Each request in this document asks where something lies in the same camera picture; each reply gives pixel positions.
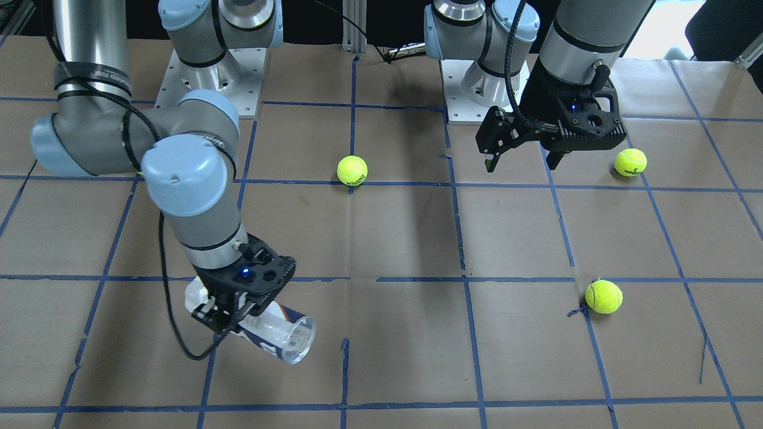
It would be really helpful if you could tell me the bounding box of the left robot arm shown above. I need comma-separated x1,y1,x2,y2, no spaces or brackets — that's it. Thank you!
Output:
423,1,652,173

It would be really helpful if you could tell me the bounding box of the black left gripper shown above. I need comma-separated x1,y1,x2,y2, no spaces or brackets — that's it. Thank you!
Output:
519,60,627,170

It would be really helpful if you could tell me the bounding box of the tennis ball centre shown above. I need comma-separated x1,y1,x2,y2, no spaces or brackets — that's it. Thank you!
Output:
336,155,368,186

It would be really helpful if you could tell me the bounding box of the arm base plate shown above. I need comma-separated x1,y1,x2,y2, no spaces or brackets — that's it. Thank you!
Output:
441,60,511,126
154,47,267,119

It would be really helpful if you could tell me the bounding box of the tennis ball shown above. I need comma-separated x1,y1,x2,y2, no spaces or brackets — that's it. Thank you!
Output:
336,155,368,186
584,279,622,315
613,148,648,177

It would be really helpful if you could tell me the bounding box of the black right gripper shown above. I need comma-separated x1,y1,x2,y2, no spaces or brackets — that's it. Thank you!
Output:
193,234,296,334

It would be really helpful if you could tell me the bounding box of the aluminium frame post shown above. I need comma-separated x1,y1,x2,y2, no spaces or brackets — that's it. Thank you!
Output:
342,0,367,56

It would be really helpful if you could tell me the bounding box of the clear tennis ball can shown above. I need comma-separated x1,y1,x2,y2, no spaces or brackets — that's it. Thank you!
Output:
185,277,316,365

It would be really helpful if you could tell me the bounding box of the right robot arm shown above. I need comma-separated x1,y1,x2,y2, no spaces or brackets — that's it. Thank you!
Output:
30,1,296,335

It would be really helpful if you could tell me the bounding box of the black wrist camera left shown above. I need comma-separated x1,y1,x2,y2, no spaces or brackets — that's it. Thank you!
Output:
475,106,541,173

